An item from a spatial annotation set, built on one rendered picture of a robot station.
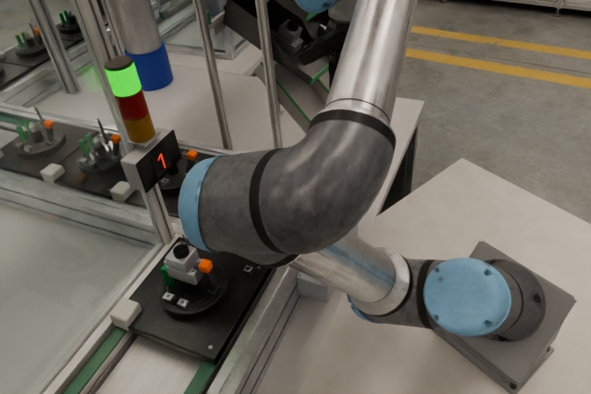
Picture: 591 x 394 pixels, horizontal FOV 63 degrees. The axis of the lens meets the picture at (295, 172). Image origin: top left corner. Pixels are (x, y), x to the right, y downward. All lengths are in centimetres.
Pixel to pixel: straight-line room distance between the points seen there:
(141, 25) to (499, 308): 155
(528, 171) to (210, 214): 255
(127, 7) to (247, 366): 136
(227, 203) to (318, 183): 11
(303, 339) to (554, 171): 218
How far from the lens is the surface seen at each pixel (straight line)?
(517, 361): 102
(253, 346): 96
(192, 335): 99
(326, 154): 47
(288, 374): 104
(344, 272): 70
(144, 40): 195
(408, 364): 106
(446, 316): 81
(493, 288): 80
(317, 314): 111
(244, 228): 51
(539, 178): 293
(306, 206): 46
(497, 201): 140
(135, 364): 106
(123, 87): 91
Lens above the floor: 177
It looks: 39 degrees down
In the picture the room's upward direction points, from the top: 6 degrees counter-clockwise
